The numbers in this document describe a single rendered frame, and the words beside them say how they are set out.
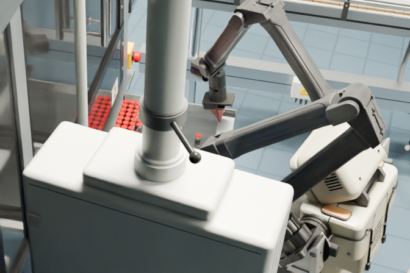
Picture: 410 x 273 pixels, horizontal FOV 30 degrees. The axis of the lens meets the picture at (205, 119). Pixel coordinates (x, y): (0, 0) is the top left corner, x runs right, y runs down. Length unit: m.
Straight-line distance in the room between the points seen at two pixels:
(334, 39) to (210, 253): 3.53
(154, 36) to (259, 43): 3.47
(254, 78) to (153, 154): 2.19
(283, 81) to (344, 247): 1.70
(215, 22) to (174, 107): 3.54
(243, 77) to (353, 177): 1.75
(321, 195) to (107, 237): 0.63
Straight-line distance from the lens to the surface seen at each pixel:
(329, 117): 1.63
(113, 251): 1.53
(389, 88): 3.57
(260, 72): 3.52
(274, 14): 2.06
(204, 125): 2.64
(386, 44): 4.92
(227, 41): 2.28
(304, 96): 3.52
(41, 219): 1.55
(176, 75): 1.27
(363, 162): 1.92
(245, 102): 4.20
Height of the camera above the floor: 2.57
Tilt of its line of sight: 39 degrees down
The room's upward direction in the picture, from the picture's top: 6 degrees clockwise
